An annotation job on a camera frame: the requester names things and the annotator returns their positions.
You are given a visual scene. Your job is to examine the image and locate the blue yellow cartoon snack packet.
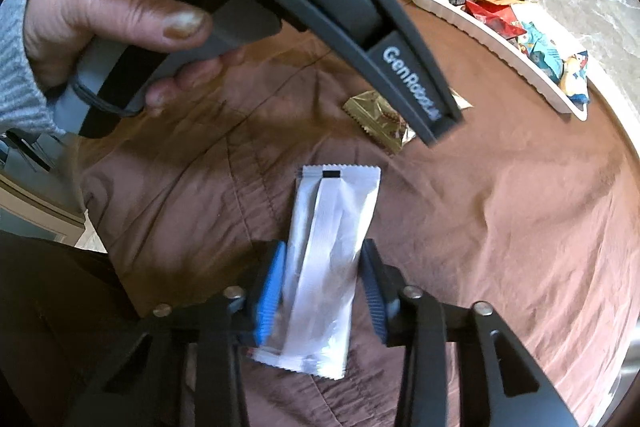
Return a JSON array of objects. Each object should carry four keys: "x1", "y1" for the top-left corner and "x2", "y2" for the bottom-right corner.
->
[{"x1": 557, "y1": 51, "x2": 591, "y2": 105}]

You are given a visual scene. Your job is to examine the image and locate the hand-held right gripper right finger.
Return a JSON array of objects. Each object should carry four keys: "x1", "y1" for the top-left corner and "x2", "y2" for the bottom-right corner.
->
[{"x1": 360, "y1": 238, "x2": 581, "y2": 427}]

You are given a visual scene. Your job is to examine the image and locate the gold snack packet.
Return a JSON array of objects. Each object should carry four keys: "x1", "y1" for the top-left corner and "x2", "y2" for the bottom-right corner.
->
[{"x1": 342, "y1": 89, "x2": 418, "y2": 155}]

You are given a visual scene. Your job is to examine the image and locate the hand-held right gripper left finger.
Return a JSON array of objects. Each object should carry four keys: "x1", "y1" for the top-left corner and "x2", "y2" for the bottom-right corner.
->
[{"x1": 65, "y1": 239, "x2": 288, "y2": 427}]

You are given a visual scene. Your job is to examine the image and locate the red snack packet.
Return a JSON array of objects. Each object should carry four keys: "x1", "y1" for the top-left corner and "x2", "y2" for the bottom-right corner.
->
[{"x1": 467, "y1": 0, "x2": 523, "y2": 40}]

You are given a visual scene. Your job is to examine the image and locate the teal snack packet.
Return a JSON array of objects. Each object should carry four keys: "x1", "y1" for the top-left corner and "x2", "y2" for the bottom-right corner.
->
[{"x1": 517, "y1": 21, "x2": 563, "y2": 82}]

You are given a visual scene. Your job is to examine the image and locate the person's dark clothing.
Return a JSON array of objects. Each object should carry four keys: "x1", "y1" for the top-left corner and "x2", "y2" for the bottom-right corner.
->
[{"x1": 0, "y1": 229, "x2": 151, "y2": 427}]

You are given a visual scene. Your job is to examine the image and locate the pale wooden furniture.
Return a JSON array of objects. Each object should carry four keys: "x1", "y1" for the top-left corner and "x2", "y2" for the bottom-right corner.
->
[{"x1": 0, "y1": 127, "x2": 96, "y2": 253}]

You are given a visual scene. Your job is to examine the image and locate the silver white snack packet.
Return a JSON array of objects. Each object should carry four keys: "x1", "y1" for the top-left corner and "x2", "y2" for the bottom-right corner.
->
[{"x1": 250, "y1": 164, "x2": 383, "y2": 380}]

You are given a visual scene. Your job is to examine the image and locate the person's left forearm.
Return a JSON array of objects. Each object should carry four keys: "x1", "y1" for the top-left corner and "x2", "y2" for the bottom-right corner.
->
[{"x1": 0, "y1": 0, "x2": 68, "y2": 138}]

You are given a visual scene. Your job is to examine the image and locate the brown tablecloth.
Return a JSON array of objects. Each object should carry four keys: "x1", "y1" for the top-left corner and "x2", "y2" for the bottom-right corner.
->
[{"x1": 75, "y1": 0, "x2": 640, "y2": 427}]

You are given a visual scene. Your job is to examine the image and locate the person's left hand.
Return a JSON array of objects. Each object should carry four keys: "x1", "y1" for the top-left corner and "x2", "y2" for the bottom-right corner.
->
[{"x1": 22, "y1": 0, "x2": 246, "y2": 115}]

